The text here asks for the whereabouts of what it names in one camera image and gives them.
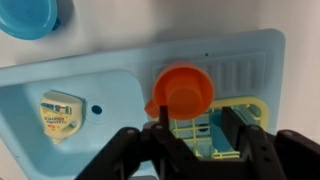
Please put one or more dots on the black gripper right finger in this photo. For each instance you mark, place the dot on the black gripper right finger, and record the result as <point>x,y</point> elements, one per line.
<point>287,155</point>

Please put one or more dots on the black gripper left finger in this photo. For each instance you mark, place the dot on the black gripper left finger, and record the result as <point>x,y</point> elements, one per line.
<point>121,157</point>

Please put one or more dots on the small orange cup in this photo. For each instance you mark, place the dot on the small orange cup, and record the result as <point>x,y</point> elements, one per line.
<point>184,103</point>

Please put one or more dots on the orange mug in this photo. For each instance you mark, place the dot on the orange mug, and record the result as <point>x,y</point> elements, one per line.
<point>180,75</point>

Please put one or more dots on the blue plate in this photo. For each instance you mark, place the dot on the blue plate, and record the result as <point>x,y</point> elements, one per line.
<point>28,19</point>

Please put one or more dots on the yellow-green dish rack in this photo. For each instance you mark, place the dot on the yellow-green dish rack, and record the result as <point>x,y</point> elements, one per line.
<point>196,133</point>

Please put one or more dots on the blue dish in rack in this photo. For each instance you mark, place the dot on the blue dish in rack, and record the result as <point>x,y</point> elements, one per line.
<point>220,133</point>

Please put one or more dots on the blue toy sink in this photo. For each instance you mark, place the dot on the blue toy sink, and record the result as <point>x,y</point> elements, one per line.
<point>115,86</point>

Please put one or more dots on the cream toy soap bottle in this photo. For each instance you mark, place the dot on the cream toy soap bottle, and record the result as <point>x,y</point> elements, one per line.
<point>61,115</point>

